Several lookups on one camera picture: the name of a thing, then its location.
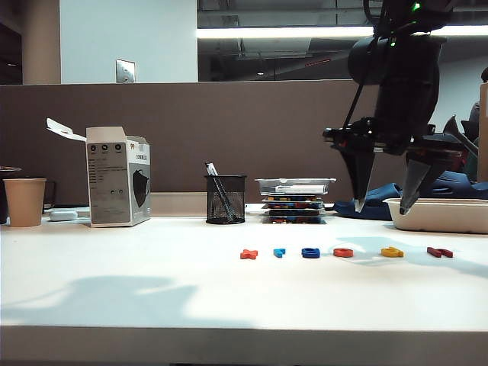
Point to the black mesh pen holder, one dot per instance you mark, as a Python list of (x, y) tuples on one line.
[(225, 207)]

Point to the dark blue letter magnet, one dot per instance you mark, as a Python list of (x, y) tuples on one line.
[(309, 254)]

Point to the person in background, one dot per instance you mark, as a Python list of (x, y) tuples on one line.
[(485, 74)]

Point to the metal wall plate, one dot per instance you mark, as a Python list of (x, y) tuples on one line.
[(125, 71)]

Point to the grey angular tool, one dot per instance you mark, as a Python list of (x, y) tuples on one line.
[(467, 143)]

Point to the dark red letter magnet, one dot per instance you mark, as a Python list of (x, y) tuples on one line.
[(434, 251)]

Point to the orange letter o magnet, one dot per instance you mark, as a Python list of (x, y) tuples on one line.
[(336, 253)]

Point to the orange letter x magnet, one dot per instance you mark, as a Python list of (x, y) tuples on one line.
[(248, 254)]

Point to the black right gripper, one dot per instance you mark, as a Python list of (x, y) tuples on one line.
[(396, 137)]

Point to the yellow letter d magnet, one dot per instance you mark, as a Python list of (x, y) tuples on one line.
[(396, 254)]

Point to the black and white pen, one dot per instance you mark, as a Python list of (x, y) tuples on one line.
[(210, 169)]

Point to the open face mask box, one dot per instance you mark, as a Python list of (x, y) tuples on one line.
[(110, 183)]

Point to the beige pulp food tray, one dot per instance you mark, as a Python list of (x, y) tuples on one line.
[(438, 219)]

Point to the brown paper cup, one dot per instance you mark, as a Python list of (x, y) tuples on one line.
[(24, 204)]

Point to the light blue letter magnet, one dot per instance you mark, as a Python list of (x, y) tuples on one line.
[(279, 252)]

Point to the cardboard box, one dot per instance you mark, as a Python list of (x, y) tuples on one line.
[(483, 133)]

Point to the letter magnet tray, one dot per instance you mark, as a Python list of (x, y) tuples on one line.
[(293, 206), (293, 212), (293, 198), (293, 220)]

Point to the ceiling light strip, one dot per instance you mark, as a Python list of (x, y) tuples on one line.
[(286, 32)]

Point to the brown desk partition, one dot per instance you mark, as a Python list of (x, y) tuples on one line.
[(228, 126)]

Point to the small white case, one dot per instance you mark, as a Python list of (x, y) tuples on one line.
[(63, 216)]

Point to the clear plastic case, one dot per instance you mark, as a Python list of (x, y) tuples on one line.
[(293, 187)]

